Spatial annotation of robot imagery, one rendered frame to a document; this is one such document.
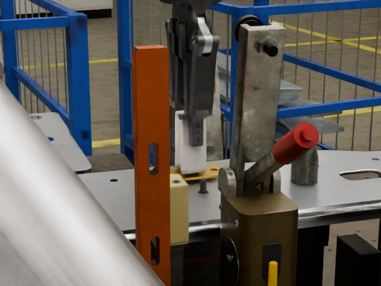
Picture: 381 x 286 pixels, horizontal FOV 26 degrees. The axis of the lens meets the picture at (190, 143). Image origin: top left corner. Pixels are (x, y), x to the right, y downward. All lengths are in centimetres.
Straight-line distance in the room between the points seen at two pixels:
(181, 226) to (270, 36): 20
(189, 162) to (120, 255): 61
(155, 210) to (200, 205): 16
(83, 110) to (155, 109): 203
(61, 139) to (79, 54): 156
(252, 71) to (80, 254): 42
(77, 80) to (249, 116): 199
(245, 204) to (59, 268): 45
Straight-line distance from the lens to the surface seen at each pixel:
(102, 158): 113
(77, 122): 276
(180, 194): 78
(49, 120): 126
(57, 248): 34
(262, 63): 74
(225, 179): 78
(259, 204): 77
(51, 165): 36
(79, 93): 274
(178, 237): 79
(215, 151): 108
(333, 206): 91
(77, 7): 905
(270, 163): 73
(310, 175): 97
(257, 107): 76
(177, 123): 97
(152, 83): 72
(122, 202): 92
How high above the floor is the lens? 133
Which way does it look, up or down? 17 degrees down
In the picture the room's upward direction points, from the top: straight up
